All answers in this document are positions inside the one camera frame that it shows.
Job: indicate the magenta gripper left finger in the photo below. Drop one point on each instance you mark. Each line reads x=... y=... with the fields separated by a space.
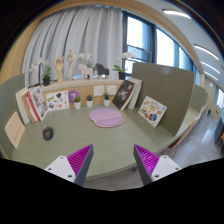
x=73 y=168

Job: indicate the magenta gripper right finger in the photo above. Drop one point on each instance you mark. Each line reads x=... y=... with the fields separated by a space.
x=151 y=166

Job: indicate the black computer mouse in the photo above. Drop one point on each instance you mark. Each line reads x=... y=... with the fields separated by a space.
x=48 y=133

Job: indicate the purple mouse pad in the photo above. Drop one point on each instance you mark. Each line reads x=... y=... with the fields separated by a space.
x=106 y=117

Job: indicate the colourful picture board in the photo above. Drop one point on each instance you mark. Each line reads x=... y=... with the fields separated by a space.
x=152 y=111

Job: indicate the small plant white pot left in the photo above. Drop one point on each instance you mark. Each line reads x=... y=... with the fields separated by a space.
x=77 y=102

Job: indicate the small plant white pot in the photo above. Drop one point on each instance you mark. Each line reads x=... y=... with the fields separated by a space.
x=106 y=99
x=77 y=102
x=89 y=101

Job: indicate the white sticker picture card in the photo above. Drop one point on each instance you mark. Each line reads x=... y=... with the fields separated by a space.
x=58 y=100

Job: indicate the red white magazine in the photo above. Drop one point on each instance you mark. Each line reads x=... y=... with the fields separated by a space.
x=37 y=103

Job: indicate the white book behind black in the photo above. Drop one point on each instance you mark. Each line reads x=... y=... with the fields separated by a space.
x=138 y=85

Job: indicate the small plant white pot middle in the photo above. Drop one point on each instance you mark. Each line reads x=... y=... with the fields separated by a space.
x=89 y=101

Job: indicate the beige card with red text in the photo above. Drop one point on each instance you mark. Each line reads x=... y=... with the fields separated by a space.
x=14 y=129

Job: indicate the purple round number sign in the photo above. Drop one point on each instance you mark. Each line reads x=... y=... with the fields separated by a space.
x=72 y=94

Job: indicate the white books stack left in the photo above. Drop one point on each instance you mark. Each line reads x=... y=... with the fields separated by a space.
x=21 y=107

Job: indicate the small plant white pot right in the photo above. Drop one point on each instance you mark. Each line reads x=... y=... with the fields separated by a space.
x=106 y=99

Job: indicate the black book leaning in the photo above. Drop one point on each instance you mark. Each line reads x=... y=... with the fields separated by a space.
x=123 y=93

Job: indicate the green desk partition panel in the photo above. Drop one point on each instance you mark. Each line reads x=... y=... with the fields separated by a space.
x=170 y=86

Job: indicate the white orchid black pot left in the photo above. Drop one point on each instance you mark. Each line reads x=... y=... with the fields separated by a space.
x=46 y=69

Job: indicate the white orchid black pot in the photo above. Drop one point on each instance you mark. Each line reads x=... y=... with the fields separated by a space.
x=46 y=69
x=121 y=71

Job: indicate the pink horse figurine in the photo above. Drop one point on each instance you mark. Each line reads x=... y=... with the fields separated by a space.
x=85 y=71

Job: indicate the white orchid black pot right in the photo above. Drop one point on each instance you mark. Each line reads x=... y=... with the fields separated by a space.
x=121 y=71

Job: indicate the black horse figurine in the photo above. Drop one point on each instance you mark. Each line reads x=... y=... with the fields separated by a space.
x=101 y=70

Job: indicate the wooden hand model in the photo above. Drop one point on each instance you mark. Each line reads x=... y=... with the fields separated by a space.
x=59 y=65

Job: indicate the wooden mannequin figure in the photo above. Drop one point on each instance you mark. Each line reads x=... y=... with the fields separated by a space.
x=71 y=58

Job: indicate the white orchid centre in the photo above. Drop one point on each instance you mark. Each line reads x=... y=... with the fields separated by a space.
x=85 y=57

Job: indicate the grey curtain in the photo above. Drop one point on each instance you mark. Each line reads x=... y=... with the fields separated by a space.
x=87 y=29

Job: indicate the white wall socket left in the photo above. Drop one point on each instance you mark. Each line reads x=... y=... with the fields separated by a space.
x=98 y=90

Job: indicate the white wall socket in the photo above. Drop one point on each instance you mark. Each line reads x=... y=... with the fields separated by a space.
x=111 y=89
x=98 y=90

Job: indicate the white wall socket right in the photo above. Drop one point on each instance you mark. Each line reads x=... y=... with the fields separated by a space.
x=111 y=89

